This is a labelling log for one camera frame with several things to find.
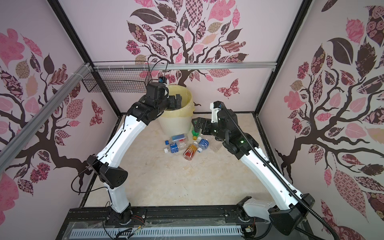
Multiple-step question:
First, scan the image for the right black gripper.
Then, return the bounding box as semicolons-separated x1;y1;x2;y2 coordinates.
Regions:
191;118;229;144

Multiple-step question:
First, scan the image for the red yellow label bottle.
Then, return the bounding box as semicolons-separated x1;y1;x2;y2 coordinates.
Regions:
183;141;199;161

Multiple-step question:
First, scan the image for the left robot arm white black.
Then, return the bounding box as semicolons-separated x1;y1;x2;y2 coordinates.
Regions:
87;83;183;215

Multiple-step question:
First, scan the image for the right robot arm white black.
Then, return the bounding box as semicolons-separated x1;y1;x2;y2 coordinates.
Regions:
192;110;315;236

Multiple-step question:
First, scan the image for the yellow plastic bin liner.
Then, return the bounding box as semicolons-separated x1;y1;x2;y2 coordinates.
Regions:
162;85;195;118

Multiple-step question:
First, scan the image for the green bottle near bin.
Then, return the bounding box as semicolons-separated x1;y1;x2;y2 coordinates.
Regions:
192;128;201;141

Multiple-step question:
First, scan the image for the clear unlabelled crumpled bottle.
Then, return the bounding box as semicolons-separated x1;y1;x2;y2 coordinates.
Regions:
210;140;223;153

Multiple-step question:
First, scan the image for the bottle blue red label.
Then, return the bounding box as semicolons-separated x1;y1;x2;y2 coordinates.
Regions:
165;134;188;146

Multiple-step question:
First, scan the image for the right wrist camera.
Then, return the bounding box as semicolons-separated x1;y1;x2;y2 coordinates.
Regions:
210;101;222;124

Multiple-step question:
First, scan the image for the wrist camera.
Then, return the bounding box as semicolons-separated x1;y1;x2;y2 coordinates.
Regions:
210;101;222;124
158;76;168;85

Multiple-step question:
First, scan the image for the black corrugated cable conduit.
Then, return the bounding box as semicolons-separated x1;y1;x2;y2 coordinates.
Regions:
220;103;341;240

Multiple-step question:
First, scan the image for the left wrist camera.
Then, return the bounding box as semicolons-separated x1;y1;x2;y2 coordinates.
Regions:
158;76;168;85

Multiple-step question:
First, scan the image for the aluminium rail back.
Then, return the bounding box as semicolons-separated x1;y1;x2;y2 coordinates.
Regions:
93;62;277;71

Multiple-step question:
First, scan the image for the aluminium rail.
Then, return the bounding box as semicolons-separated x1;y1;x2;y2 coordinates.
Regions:
1;63;93;173
93;62;277;71

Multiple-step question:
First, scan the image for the black wire mesh basket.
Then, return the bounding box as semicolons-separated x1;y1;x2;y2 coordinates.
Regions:
82;60;153;94

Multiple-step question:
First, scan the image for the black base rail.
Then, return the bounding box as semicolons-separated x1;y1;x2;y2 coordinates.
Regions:
55;203;316;240

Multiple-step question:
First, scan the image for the white slotted cable duct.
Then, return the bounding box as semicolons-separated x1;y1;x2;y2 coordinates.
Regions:
68;226;242;240

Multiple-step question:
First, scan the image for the aluminium rail left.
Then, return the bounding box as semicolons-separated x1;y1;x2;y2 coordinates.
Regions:
1;63;93;173

